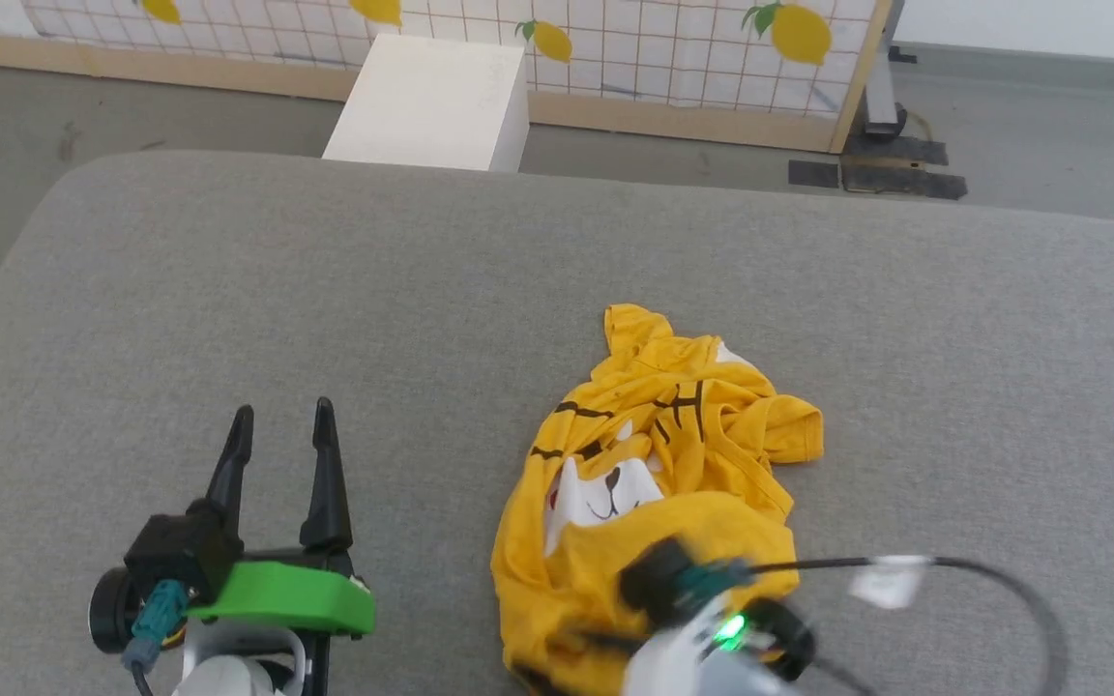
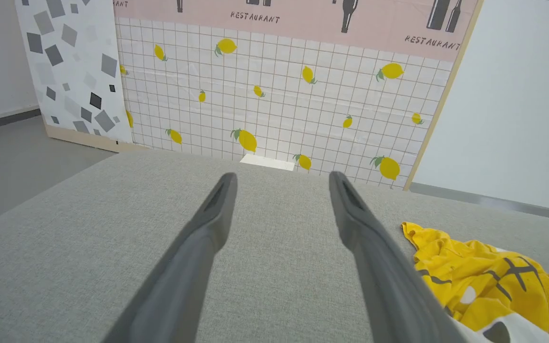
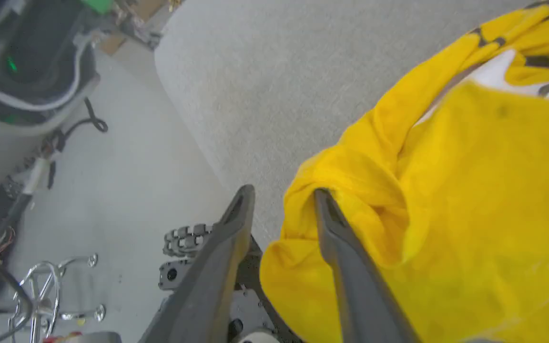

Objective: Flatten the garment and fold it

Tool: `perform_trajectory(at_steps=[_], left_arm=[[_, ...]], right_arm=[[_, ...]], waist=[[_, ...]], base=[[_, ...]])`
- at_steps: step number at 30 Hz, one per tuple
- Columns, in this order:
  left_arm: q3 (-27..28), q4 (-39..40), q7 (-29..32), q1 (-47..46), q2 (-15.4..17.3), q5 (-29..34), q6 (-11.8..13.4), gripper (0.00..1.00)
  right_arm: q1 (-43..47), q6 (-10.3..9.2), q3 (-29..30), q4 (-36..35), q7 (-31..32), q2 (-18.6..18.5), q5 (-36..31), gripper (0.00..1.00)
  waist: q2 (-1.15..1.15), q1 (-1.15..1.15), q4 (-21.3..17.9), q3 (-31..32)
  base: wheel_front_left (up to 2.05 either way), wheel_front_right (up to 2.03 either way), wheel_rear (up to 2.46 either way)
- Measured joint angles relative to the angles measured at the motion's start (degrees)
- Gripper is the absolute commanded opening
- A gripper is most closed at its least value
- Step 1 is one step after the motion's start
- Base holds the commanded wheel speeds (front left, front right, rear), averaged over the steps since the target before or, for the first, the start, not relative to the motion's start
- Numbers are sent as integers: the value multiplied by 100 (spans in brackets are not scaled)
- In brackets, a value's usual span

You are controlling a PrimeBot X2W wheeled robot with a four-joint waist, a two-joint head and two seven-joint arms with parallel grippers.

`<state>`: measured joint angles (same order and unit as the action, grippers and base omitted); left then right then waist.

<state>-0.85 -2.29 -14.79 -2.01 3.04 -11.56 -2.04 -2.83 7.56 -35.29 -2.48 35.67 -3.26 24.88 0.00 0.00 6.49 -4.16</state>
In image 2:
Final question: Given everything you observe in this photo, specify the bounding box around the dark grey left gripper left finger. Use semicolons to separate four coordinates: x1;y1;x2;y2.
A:
102;172;238;343

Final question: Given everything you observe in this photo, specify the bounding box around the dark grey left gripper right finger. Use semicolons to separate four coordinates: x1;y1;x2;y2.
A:
328;171;468;343

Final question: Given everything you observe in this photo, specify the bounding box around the yellow printed garment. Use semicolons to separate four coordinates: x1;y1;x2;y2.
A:
401;222;549;343

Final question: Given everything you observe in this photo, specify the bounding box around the white rectangular box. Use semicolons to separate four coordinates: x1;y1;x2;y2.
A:
239;153;295;172

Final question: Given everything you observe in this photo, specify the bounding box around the lemon print grid panel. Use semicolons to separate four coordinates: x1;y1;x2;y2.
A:
112;0;485;191

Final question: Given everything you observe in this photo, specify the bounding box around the grey squares pattern panel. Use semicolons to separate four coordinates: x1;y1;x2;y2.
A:
14;0;134;153

